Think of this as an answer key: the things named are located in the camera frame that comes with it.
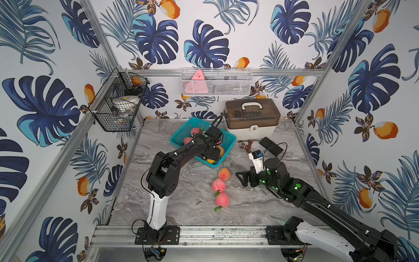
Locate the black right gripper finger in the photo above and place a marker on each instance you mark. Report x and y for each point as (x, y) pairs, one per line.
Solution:
(246, 175)
(252, 183)

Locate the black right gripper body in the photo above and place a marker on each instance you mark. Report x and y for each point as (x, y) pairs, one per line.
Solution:
(264, 181)

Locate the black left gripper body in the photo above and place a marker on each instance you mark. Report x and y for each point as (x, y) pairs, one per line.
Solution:
(211, 154)

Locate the teal plastic basket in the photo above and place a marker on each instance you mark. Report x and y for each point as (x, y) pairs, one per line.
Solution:
(184, 131)

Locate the orange pink peach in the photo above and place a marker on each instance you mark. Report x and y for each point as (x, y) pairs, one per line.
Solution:
(224, 174)
(222, 151)

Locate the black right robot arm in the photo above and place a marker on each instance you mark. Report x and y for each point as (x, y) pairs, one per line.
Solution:
(349, 239)

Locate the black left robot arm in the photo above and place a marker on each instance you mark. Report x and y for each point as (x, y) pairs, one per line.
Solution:
(164, 173)

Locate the small brown tool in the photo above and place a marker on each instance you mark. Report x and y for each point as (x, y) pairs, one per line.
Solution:
(246, 145)

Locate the black phone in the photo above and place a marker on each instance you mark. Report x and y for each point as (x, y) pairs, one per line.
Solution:
(270, 146)

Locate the brown lidded storage box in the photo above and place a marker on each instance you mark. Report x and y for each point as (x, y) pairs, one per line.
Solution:
(251, 118)

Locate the pink triangle card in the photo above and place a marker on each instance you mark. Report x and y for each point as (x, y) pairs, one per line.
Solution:
(197, 85)

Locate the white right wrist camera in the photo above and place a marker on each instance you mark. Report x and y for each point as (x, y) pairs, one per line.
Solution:
(257, 159)

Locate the clear wall shelf tray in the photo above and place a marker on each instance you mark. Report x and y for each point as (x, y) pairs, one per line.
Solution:
(222, 82)

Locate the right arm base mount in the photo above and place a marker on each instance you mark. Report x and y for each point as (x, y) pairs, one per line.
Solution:
(282, 236)

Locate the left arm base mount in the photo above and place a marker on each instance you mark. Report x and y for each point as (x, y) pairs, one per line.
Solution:
(157, 235)

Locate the black wire wall basket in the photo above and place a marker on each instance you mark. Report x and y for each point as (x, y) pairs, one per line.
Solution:
(117, 104)

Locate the aluminium front rail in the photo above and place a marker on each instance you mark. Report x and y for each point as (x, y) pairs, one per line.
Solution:
(193, 236)

